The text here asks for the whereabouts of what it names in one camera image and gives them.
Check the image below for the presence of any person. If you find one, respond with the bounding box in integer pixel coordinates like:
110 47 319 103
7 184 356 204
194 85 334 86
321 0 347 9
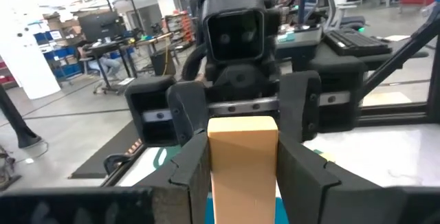
77 40 123 80

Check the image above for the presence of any white panel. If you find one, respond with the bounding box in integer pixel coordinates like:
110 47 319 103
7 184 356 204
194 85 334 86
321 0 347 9
0 7 62 100

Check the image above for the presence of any black work table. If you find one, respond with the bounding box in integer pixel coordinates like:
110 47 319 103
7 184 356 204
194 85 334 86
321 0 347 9
82 31 175 96

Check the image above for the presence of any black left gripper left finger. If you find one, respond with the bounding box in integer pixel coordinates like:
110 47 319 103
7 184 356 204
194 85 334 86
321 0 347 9
0 130 212 224

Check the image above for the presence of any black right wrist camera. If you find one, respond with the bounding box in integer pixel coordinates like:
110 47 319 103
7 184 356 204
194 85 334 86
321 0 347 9
201 0 276 65

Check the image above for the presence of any orange storage bin rack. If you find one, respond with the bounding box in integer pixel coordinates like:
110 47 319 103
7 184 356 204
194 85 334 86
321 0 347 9
164 10 197 49

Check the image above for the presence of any black waste bin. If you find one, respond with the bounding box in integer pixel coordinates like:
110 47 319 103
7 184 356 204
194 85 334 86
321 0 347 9
151 50 176 77

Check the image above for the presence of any blue plastic bin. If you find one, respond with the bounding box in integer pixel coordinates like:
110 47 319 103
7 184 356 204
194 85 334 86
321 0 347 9
205 192 290 224

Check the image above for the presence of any long orange wooden block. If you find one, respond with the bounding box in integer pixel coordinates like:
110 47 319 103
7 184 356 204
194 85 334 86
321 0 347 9
207 115 279 224

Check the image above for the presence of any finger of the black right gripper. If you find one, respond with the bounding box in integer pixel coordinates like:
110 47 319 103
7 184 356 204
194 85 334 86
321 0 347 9
166 80 210 146
278 70 323 144

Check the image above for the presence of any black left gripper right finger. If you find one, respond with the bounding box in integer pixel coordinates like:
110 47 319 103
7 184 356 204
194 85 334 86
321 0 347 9
276 134 440 224

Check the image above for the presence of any black hazard-striped floor mat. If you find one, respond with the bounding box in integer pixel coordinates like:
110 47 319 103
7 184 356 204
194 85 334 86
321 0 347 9
69 120 142 179

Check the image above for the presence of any black monitor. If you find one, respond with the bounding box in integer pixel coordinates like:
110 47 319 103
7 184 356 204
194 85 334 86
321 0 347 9
78 10 121 43

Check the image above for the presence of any black keyboard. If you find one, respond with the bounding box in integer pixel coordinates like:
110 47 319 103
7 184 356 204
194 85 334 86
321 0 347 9
324 27 393 57

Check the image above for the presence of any dark desk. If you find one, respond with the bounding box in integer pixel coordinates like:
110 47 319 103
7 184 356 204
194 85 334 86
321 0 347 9
274 24 430 70

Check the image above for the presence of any blue storage bin rack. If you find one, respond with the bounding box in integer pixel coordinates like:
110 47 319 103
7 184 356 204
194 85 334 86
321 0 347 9
32 30 87 80

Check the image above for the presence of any black frame corner bracket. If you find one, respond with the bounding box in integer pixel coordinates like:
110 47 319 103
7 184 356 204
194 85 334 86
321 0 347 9
102 153 133 176

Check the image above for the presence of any grey office chair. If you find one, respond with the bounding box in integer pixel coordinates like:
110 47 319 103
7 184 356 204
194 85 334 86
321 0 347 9
321 0 367 31

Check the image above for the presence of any small teal box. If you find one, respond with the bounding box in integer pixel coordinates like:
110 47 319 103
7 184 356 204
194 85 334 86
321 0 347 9
276 30 296 43

